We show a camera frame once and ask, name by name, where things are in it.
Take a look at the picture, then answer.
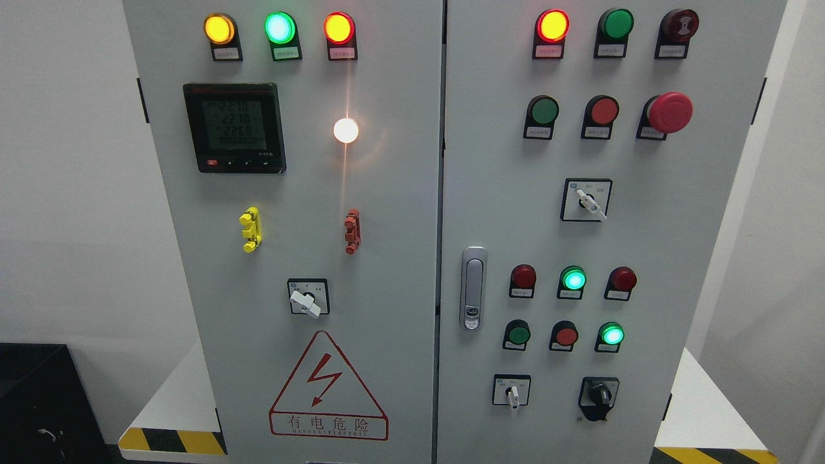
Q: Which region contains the red push button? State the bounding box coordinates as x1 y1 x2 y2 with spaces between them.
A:
581 95 619 140
548 320 579 352

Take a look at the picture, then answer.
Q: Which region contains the red-orange indicator light right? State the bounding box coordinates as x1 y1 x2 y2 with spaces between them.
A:
532 9 570 61

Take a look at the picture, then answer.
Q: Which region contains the green push button upper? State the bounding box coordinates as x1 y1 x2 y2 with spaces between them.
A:
523 95 559 140

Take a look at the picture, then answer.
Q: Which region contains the white-handled selector switch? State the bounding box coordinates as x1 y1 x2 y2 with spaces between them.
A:
560 177 613 222
491 374 532 415
287 277 330 319

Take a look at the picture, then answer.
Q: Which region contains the red push button lower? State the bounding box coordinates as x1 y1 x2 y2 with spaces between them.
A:
548 320 579 352

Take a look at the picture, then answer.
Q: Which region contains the yellow indicator light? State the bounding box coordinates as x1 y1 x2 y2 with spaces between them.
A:
203 12 244 62

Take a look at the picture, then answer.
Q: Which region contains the dark red indicator light right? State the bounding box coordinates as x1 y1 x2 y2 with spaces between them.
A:
604 266 637 302

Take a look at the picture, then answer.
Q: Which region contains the dark red indicator light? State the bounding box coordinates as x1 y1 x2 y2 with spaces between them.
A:
508 264 537 298
604 266 637 302

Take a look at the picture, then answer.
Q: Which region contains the green unlit indicator light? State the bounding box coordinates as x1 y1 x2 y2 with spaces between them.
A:
594 8 636 59

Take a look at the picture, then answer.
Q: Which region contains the red terminal connector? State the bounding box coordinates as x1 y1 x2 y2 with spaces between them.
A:
343 208 362 255

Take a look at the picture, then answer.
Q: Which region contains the dark red buzzer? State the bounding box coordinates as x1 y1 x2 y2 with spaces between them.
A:
654 8 699 59

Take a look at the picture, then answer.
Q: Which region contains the yellow terminal connector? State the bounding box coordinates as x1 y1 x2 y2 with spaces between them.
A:
238 206 262 253

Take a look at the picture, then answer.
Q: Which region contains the green lit push button lower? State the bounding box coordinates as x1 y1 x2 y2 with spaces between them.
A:
594 321 625 353

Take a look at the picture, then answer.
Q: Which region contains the white-handled selector switch upper right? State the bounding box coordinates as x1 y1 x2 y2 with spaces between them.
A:
560 177 613 222

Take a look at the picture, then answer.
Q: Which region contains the red emergency stop button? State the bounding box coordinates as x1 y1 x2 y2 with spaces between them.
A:
636 92 694 140

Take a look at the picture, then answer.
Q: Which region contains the white-handled selector switch lower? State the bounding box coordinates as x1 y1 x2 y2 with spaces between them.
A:
491 374 532 415

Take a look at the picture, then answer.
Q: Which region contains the red electrical hazard sticker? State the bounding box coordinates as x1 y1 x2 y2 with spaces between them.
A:
269 330 389 441

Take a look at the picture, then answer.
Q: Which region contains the white platform with hazard stripes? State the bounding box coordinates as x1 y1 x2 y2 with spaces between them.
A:
118 343 778 463

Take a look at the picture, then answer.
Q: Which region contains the black knob selector switch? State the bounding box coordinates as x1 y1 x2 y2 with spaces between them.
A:
578 376 621 421

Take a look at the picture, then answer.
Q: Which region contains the grey electrical control cabinet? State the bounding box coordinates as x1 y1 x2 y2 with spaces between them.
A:
123 1 787 463

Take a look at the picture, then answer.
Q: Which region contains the silver cabinet door handle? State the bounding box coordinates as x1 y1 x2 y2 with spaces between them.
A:
460 246 487 330

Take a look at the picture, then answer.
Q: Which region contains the red-orange indicator light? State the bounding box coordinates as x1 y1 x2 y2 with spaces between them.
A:
322 11 358 61
532 9 570 61

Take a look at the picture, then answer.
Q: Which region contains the dark red indicator light left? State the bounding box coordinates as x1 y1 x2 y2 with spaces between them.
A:
508 264 537 298

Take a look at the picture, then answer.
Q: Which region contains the green lit indicator light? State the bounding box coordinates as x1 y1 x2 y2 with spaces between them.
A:
556 266 587 300
264 12 302 62

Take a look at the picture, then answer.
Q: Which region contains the red-orange indicator light left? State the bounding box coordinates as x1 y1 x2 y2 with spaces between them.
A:
322 11 358 61

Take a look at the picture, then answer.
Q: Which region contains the black digital power meter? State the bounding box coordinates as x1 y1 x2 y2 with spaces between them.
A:
182 82 287 174

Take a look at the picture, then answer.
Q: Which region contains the red push button upper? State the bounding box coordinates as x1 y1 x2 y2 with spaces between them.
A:
581 95 619 140

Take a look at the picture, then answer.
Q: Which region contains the white lit indicator lamp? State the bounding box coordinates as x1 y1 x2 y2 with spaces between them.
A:
333 117 360 144

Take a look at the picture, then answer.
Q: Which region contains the green lit indicator light middle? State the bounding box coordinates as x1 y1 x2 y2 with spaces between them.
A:
556 266 587 300

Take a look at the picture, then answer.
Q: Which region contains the white-handled selector switch left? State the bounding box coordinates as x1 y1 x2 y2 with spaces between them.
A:
287 277 330 319

